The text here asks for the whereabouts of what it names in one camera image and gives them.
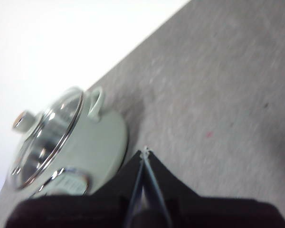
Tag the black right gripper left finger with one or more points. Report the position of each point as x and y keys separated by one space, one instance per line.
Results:
x=85 y=211

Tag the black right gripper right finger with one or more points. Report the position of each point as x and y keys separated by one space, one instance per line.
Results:
x=204 y=213

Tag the glass lid with green knob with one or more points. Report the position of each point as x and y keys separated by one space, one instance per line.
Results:
x=45 y=140

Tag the pale green electric pot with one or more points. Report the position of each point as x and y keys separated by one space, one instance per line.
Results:
x=104 y=135

